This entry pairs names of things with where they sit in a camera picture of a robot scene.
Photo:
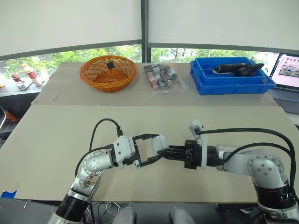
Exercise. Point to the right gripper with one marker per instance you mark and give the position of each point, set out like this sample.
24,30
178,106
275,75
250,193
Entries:
192,154

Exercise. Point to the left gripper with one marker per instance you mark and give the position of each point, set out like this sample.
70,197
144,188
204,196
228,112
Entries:
136,161

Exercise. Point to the white earbud case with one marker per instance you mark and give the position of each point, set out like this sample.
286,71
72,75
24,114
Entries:
159,143

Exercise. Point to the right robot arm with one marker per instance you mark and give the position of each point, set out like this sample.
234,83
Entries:
264,168

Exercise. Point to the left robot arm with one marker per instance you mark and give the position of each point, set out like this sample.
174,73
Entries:
93,163

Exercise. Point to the clear bag of small packs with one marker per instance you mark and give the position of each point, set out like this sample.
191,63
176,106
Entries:
162,78

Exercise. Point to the small blue plastic bin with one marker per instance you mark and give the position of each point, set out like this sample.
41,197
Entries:
210,77

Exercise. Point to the orange wicker basket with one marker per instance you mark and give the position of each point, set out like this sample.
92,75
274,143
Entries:
102,81

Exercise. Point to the large blue plastic bin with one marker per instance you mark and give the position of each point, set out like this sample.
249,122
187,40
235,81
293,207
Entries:
233,88

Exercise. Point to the small black square pack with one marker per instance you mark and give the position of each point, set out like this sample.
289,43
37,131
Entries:
110,65

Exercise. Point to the black clamp tool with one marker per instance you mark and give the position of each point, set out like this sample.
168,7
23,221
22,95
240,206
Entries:
252,68

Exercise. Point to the grey laptop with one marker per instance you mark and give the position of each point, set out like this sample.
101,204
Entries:
286,70

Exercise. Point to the drink bottle with red label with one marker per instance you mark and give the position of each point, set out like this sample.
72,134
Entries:
31,74

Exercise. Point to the small cup with red label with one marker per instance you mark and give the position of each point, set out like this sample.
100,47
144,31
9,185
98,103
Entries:
19,82

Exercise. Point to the blue tape piece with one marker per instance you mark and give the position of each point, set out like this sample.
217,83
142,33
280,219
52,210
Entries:
9,194

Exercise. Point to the black chair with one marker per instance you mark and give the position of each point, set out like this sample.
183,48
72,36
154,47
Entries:
2,119

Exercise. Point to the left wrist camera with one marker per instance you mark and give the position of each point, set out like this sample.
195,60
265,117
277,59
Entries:
125,149

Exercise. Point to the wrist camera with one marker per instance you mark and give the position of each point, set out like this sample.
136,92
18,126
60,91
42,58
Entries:
125,149
195,128

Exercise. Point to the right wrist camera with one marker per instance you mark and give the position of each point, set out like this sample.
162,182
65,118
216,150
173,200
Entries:
195,128

